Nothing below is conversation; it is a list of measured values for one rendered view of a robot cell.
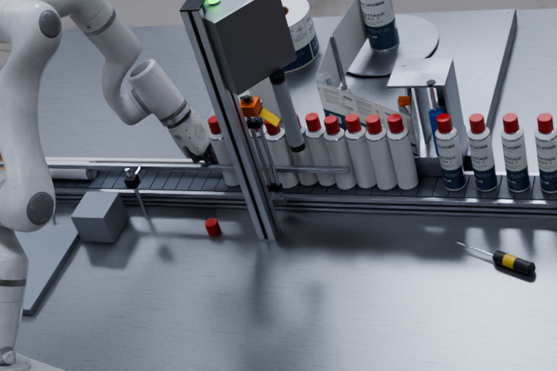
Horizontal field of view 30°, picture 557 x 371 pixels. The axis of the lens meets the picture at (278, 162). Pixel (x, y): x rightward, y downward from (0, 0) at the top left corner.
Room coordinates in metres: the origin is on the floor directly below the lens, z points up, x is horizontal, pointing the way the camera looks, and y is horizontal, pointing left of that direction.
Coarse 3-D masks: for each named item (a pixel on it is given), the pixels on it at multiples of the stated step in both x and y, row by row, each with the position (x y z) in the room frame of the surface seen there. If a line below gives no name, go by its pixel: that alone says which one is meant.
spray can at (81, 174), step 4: (52, 172) 2.39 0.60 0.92; (56, 172) 2.38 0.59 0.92; (60, 172) 2.38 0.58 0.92; (64, 172) 2.37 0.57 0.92; (68, 172) 2.37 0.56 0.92; (72, 172) 2.36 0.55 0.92; (76, 172) 2.35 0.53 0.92; (80, 172) 2.35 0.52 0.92; (84, 172) 2.34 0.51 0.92; (88, 172) 2.35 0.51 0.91; (92, 172) 2.36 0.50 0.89; (96, 172) 2.37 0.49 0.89; (52, 176) 2.39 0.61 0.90; (56, 176) 2.39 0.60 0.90; (60, 176) 2.38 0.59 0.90; (64, 176) 2.37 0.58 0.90; (68, 176) 2.37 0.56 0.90; (72, 176) 2.36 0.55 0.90; (76, 176) 2.35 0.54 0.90; (80, 176) 2.35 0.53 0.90; (84, 176) 2.34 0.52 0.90; (88, 176) 2.34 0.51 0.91; (92, 176) 2.35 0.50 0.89
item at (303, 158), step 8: (304, 128) 2.06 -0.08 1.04; (304, 136) 2.04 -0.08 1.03; (288, 144) 2.06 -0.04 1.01; (296, 152) 2.04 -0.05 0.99; (304, 152) 2.04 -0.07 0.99; (296, 160) 2.05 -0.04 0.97; (304, 160) 2.04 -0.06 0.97; (304, 176) 2.04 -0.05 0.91; (312, 176) 2.04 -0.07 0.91; (304, 184) 2.04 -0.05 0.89; (312, 184) 2.04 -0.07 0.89
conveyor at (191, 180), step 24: (288, 192) 2.04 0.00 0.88; (312, 192) 2.01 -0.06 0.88; (336, 192) 1.99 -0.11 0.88; (360, 192) 1.96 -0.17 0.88; (384, 192) 1.93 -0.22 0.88; (408, 192) 1.91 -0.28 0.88; (432, 192) 1.88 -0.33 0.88; (456, 192) 1.85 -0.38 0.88; (480, 192) 1.83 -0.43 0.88; (504, 192) 1.80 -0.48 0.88; (528, 192) 1.78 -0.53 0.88
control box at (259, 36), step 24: (240, 0) 1.96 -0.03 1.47; (264, 0) 1.96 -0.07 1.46; (216, 24) 1.91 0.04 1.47; (240, 24) 1.93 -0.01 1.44; (264, 24) 1.95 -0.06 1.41; (216, 48) 1.93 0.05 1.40; (240, 48) 1.92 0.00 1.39; (264, 48) 1.95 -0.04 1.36; (288, 48) 1.97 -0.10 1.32; (240, 72) 1.91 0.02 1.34; (264, 72) 1.94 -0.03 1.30
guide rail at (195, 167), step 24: (72, 168) 2.33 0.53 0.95; (96, 168) 2.29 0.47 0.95; (120, 168) 2.26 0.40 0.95; (144, 168) 2.22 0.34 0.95; (168, 168) 2.19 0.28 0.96; (192, 168) 2.16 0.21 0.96; (216, 168) 2.12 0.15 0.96; (288, 168) 2.03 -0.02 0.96; (312, 168) 2.00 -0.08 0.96; (336, 168) 1.97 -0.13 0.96
